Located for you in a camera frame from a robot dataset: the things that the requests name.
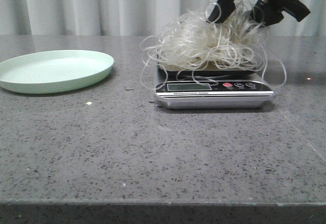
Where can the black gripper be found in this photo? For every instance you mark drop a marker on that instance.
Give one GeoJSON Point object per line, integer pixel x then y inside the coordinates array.
{"type": "Point", "coordinates": [268, 12]}

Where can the white translucent vermicelli bundle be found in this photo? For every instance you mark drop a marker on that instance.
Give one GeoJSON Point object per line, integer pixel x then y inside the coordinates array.
{"type": "Point", "coordinates": [194, 43]}

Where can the black silver kitchen scale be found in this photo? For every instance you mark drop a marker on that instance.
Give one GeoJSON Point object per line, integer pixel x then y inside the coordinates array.
{"type": "Point", "coordinates": [210, 88]}

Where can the light green round plate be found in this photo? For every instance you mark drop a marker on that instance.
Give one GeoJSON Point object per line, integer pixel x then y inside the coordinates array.
{"type": "Point", "coordinates": [55, 71]}

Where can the white pleated curtain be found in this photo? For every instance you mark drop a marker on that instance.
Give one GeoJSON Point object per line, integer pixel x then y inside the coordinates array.
{"type": "Point", "coordinates": [92, 17]}

